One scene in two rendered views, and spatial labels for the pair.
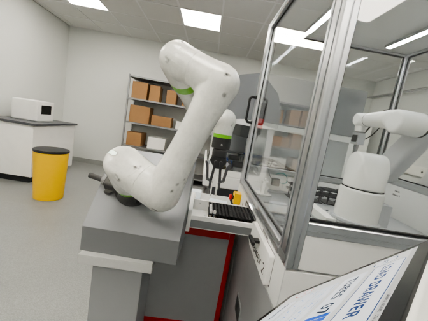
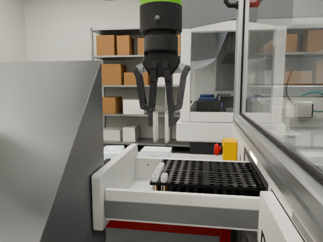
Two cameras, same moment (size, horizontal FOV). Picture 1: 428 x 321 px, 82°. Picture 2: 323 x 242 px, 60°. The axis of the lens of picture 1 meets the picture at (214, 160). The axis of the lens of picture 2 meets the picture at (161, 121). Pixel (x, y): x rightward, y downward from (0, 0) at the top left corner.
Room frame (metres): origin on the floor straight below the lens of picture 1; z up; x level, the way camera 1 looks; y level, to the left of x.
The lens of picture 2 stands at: (0.59, -0.15, 1.09)
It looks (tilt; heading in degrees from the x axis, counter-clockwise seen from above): 7 degrees down; 12
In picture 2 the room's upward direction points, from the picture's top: straight up
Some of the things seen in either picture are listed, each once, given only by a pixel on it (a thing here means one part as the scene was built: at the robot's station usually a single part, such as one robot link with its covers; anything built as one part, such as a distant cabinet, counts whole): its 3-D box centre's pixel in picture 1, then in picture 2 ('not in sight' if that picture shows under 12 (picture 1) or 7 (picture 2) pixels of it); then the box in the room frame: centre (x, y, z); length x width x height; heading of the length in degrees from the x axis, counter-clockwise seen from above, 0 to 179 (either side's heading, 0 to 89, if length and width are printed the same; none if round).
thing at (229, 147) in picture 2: (236, 197); (228, 150); (1.54, -0.18, 0.88); 0.07 x 0.05 x 0.07; 3
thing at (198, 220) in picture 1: (230, 217); (209, 187); (1.21, -0.13, 0.86); 0.40 x 0.26 x 0.06; 93
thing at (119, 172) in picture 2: (190, 209); (119, 178); (1.20, 0.07, 0.87); 0.29 x 0.02 x 0.11; 3
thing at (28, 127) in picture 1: (35, 137); not in sight; (4.00, 2.98, 0.61); 1.15 x 0.72 x 1.22; 2
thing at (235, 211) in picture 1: (228, 216); (205, 185); (1.21, -0.13, 0.87); 0.22 x 0.18 x 0.06; 93
